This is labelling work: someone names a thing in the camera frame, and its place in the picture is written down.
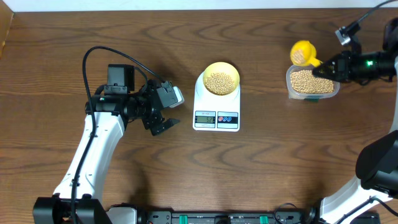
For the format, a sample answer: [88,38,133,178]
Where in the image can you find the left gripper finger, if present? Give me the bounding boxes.
[150,118,180,136]
[157,82,184,108]

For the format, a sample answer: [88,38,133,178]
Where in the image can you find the yellow scoop cup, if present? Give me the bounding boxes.
[290,40,322,67]

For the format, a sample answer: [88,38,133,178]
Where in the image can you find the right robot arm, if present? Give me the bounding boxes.
[305,19,397,223]

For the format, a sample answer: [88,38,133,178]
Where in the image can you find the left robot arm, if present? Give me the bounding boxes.
[32,80,184,223]

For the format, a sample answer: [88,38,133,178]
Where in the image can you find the white digital kitchen scale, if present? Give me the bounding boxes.
[192,72,241,132]

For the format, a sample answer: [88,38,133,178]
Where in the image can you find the soybeans in scoop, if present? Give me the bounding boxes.
[291,49,306,65]

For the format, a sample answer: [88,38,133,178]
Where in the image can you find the soybeans in bowl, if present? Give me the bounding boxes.
[204,73,235,95]

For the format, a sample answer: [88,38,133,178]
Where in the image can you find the pale yellow bowl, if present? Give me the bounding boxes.
[203,62,240,90]

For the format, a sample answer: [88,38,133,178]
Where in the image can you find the soybeans in container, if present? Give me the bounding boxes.
[290,70,334,94]

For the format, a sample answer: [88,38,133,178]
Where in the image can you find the clear plastic bean container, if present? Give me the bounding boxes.
[286,65,340,100]

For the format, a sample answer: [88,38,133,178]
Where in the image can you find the green tape strip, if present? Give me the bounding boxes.
[304,98,319,103]

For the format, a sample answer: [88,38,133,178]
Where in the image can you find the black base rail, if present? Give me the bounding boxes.
[105,205,382,224]

